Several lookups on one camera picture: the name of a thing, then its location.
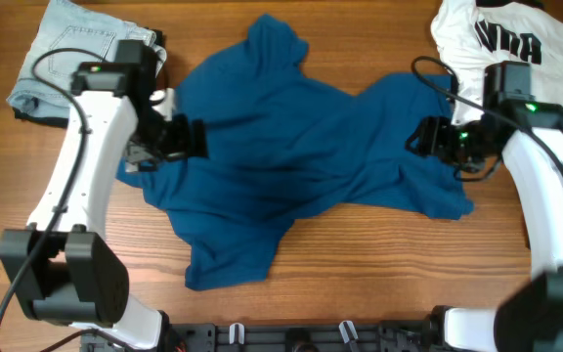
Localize dark blue t-shirt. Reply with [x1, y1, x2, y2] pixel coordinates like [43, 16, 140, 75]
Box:
[117, 15, 473, 290]

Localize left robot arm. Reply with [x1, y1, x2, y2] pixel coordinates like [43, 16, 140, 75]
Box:
[0, 39, 207, 351]

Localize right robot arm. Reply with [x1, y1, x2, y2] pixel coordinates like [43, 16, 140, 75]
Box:
[406, 62, 563, 351]

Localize folded black garment under jeans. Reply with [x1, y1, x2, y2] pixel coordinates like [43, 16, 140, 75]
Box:
[7, 22, 166, 128]

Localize folded light blue jeans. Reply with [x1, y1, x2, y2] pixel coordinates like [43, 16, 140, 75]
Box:
[7, 0, 167, 126]

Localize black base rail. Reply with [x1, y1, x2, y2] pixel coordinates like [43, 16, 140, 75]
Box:
[79, 320, 439, 352]

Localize white jersey with black lettering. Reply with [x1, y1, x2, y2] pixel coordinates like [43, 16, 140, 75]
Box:
[430, 0, 563, 107]

